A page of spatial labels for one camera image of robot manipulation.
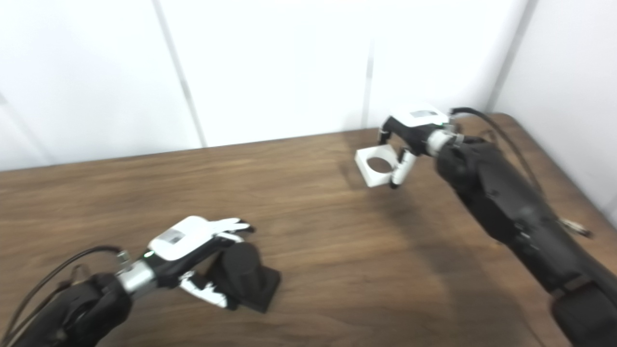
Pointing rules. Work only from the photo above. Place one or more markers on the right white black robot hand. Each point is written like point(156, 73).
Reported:
point(417, 127)

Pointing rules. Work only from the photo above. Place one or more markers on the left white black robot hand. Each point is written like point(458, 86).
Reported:
point(181, 241)

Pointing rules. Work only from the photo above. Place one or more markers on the white square piece with hole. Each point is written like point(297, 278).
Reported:
point(373, 179)

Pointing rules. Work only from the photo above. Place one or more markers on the black peg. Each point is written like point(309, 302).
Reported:
point(246, 274)

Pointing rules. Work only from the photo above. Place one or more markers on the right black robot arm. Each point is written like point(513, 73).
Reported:
point(511, 207)

